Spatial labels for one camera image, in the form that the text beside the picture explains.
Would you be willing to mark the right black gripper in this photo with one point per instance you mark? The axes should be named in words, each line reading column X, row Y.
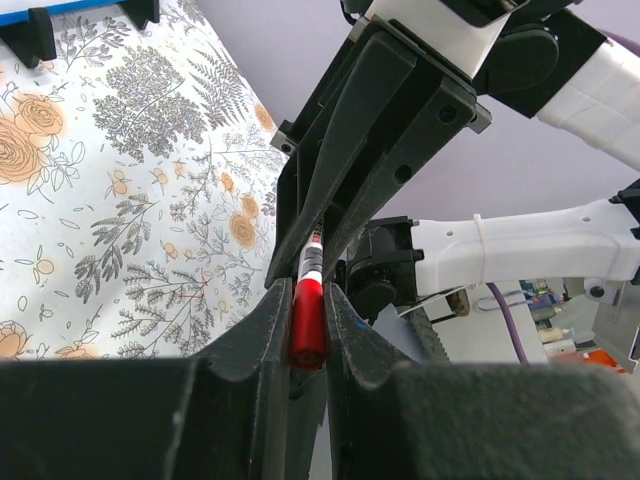
column 398, row 91

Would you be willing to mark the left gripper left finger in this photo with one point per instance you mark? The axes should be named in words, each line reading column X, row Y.
column 220, row 414

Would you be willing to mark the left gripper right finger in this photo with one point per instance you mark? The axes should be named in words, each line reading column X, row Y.
column 393, row 418

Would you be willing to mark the red marker cap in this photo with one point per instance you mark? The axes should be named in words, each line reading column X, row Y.
column 308, row 346

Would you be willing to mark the red whiteboard marker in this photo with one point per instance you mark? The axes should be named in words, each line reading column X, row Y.
column 310, row 265

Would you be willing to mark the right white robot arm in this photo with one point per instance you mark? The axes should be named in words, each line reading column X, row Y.
column 504, row 126

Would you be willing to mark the black whiteboard stand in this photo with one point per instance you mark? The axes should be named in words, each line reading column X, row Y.
column 27, row 29

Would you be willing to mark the floral table mat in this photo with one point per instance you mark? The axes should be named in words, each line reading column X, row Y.
column 138, row 190

